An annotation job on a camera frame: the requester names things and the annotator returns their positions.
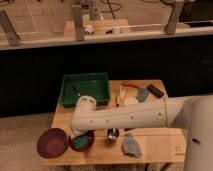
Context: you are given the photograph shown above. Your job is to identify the purple bowl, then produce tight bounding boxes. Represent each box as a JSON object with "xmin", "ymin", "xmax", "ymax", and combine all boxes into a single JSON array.
[{"xmin": 37, "ymin": 128, "xmax": 68, "ymax": 159}]

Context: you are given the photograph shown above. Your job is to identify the metal cup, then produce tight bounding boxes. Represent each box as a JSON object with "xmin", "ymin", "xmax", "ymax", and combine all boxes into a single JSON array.
[{"xmin": 107, "ymin": 129, "xmax": 119, "ymax": 142}]

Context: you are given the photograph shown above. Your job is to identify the red bowl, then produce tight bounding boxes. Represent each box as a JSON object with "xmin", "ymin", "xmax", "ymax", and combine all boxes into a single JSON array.
[{"xmin": 68, "ymin": 131, "xmax": 95, "ymax": 152}]

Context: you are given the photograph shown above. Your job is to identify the grey post right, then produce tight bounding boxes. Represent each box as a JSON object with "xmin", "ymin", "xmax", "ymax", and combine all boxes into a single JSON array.
[{"xmin": 164, "ymin": 0, "xmax": 184, "ymax": 35}]

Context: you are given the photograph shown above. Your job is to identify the small tool in tray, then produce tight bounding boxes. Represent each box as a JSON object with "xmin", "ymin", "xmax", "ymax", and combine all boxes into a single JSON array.
[{"xmin": 73, "ymin": 86, "xmax": 81, "ymax": 97}]

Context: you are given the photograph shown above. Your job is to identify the green plastic tray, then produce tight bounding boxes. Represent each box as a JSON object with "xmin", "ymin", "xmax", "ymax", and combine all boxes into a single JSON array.
[{"xmin": 59, "ymin": 73, "xmax": 111, "ymax": 108}]

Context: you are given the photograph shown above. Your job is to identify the blue-grey cloth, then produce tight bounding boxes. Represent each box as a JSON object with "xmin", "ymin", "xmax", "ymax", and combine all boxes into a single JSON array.
[{"xmin": 121, "ymin": 133, "xmax": 142, "ymax": 158}]

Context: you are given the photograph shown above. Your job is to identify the blue small sponge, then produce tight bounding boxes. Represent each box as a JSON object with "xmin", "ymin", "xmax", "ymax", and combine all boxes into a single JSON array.
[{"xmin": 137, "ymin": 88, "xmax": 149, "ymax": 102}]

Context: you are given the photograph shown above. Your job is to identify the grey post left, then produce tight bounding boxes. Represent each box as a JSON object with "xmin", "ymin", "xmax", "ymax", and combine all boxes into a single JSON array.
[{"xmin": 0, "ymin": 10, "xmax": 20, "ymax": 46}]

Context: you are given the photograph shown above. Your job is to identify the red carrot-like stick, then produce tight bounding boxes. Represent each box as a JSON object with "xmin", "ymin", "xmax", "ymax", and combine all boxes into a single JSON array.
[{"xmin": 122, "ymin": 83, "xmax": 139, "ymax": 89}]

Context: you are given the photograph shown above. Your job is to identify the grey post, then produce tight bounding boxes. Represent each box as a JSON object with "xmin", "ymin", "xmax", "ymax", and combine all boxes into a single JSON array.
[
  {"xmin": 164, "ymin": 0, "xmax": 184, "ymax": 35},
  {"xmin": 0, "ymin": 10, "xmax": 20, "ymax": 46},
  {"xmin": 72, "ymin": 5, "xmax": 84, "ymax": 41}
]

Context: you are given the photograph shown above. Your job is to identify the black rectangular block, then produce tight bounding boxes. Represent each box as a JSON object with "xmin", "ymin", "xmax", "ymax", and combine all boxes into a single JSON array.
[{"xmin": 147, "ymin": 84, "xmax": 164, "ymax": 98}]

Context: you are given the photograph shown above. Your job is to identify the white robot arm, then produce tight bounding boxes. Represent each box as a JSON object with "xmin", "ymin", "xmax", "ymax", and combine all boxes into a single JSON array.
[{"xmin": 70, "ymin": 95, "xmax": 213, "ymax": 171}]

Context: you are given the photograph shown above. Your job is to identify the green sponge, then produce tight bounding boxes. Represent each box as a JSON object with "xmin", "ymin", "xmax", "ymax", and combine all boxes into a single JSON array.
[{"xmin": 74, "ymin": 136, "xmax": 90, "ymax": 149}]

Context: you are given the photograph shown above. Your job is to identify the yellow white utensils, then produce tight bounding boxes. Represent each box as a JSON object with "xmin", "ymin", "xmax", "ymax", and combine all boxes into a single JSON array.
[{"xmin": 115, "ymin": 87, "xmax": 126, "ymax": 106}]

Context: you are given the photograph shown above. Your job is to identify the grey post middle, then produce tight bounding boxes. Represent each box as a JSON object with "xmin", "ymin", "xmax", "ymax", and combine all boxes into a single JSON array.
[{"xmin": 72, "ymin": 5, "xmax": 84, "ymax": 41}]

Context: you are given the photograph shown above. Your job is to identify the white cylindrical container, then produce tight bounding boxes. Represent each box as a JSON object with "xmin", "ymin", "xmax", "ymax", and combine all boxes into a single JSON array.
[{"xmin": 124, "ymin": 97, "xmax": 139, "ymax": 106}]

